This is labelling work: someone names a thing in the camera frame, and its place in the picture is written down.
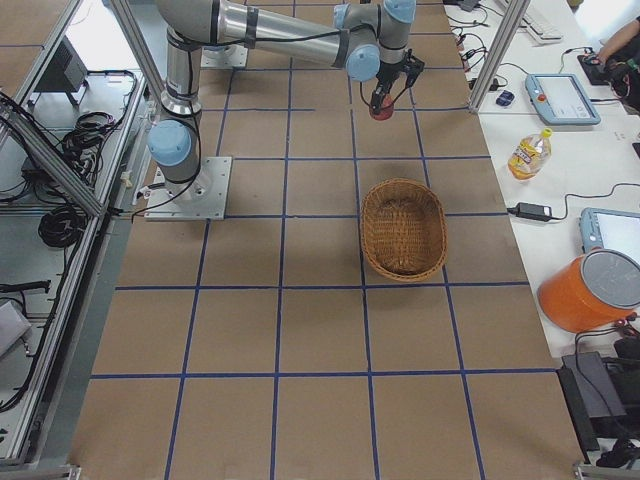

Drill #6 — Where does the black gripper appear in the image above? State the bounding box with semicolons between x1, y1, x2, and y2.
369;48;425;111

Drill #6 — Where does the red apple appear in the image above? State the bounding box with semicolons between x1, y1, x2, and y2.
370;95;394;121

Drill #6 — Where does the person forearm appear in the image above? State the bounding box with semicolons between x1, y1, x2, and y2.
597;17;640;64

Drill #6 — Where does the woven wicker basket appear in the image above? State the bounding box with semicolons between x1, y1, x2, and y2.
360;178;448;283

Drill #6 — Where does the dark blue small pouch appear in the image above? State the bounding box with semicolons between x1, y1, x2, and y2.
495;90;515;107

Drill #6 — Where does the orange juice bottle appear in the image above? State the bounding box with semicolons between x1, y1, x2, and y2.
507;128;553;181

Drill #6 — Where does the white keyboard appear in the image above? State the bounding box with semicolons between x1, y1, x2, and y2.
521;1;564;45

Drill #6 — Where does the blue teach pendant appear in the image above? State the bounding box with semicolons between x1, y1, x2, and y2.
579;208;640;263
525;74;601;126

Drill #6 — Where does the black power adapter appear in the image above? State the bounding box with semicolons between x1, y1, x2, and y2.
507;202;554;222

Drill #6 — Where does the orange bucket with lid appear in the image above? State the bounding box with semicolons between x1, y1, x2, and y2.
537;249;639;333

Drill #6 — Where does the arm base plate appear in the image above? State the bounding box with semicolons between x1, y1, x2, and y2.
143;156;232;221
201;45;249;70

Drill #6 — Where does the aluminium frame post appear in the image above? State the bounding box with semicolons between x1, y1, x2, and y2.
468;0;530;114

